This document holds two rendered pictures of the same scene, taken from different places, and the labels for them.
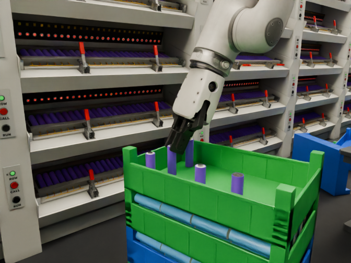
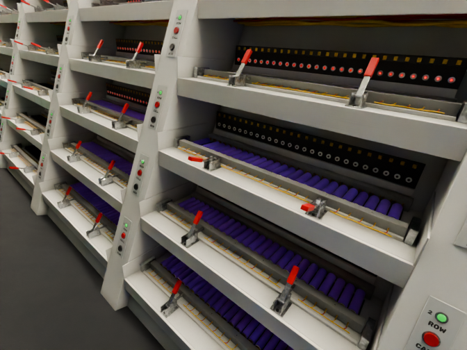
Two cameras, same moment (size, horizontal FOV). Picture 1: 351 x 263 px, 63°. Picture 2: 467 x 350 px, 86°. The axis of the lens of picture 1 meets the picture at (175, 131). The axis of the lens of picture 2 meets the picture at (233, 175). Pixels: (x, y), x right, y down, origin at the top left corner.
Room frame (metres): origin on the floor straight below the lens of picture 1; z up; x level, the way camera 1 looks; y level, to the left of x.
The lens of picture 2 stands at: (1.19, -0.86, 0.61)
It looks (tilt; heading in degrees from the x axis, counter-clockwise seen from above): 8 degrees down; 73
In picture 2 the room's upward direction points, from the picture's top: 18 degrees clockwise
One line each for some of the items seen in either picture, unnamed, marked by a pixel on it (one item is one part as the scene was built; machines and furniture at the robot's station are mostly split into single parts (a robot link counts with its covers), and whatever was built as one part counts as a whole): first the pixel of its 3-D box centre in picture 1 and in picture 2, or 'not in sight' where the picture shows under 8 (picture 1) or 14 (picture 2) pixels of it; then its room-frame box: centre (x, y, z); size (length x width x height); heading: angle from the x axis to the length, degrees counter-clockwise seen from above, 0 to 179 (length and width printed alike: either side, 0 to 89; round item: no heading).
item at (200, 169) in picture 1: (200, 182); not in sight; (0.44, -0.04, 0.36); 0.02 x 0.02 x 0.06
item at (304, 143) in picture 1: (319, 161); not in sight; (1.26, -0.67, 0.10); 0.30 x 0.08 x 0.20; 14
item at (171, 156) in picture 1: (172, 159); not in sight; (0.55, 0.01, 0.36); 0.02 x 0.02 x 0.06
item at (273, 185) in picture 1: (220, 170); not in sight; (0.48, -0.08, 0.36); 0.30 x 0.20 x 0.08; 53
